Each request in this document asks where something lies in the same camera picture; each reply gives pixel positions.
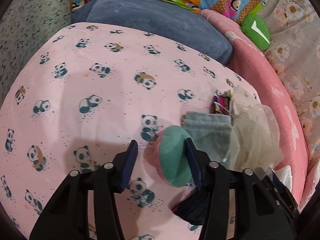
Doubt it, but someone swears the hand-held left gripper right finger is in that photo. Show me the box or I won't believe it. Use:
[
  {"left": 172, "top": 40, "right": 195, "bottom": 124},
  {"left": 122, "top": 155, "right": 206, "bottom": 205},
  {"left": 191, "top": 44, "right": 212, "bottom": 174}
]
[{"left": 185, "top": 137, "right": 297, "bottom": 240}]

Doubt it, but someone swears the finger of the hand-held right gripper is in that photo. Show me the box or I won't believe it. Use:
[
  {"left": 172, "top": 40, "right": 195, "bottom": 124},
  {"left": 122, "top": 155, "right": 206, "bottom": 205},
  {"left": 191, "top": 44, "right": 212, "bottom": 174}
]
[{"left": 261, "top": 172, "right": 300, "bottom": 221}]

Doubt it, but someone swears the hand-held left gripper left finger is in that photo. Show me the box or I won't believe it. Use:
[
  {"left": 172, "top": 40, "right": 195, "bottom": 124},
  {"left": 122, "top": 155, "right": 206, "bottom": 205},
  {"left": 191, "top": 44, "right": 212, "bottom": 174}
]
[{"left": 29, "top": 139, "right": 138, "bottom": 240}]

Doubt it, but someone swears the green and pink plush ball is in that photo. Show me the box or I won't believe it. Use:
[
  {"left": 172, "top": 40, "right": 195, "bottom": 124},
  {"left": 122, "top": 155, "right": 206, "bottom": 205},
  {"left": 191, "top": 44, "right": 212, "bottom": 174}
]
[{"left": 154, "top": 125, "right": 198, "bottom": 188}]

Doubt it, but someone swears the grey-blue small cloth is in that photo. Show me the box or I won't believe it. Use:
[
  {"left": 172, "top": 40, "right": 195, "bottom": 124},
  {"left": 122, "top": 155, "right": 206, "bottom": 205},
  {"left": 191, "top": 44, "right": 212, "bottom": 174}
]
[{"left": 182, "top": 111, "right": 240, "bottom": 165}]

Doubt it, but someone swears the colourful striped wrapper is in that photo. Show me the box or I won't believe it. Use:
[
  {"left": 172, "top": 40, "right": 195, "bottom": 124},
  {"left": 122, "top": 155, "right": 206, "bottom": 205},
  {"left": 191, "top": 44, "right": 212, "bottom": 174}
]
[{"left": 211, "top": 90, "right": 237, "bottom": 120}]

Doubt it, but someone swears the dark cloth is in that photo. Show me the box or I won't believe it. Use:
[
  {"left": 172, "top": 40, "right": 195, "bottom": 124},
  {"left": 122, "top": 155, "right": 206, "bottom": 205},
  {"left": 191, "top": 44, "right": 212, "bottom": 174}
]
[{"left": 171, "top": 187, "right": 209, "bottom": 227}]

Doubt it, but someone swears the pink panda print sheet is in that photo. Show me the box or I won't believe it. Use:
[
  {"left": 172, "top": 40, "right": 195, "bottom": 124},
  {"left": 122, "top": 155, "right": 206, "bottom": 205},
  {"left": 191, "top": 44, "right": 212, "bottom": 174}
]
[{"left": 0, "top": 22, "right": 263, "bottom": 240}]

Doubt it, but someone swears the pink blanket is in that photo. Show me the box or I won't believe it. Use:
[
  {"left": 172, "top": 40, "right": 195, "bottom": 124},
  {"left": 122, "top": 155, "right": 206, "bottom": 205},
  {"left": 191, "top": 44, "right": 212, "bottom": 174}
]
[{"left": 199, "top": 9, "right": 320, "bottom": 210}]

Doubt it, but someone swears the grey floral bed sheet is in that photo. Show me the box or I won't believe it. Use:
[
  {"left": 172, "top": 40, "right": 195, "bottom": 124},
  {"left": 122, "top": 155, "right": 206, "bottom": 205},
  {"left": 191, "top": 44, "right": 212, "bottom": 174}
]
[{"left": 255, "top": 0, "right": 320, "bottom": 155}]

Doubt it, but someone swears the green plush toy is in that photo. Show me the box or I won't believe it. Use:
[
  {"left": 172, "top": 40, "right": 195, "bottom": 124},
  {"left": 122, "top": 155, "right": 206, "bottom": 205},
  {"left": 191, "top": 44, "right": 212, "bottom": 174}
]
[{"left": 241, "top": 14, "right": 271, "bottom": 51}]

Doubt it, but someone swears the blue cushion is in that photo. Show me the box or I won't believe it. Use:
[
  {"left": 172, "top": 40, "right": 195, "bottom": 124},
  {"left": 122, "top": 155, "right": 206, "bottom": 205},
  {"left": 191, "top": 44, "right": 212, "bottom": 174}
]
[{"left": 71, "top": 0, "right": 234, "bottom": 65}]

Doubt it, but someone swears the grey speckled cloth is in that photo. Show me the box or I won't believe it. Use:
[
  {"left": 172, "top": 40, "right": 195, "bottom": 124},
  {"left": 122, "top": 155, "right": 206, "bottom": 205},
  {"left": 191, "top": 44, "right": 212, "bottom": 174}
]
[{"left": 0, "top": 0, "right": 73, "bottom": 110}]

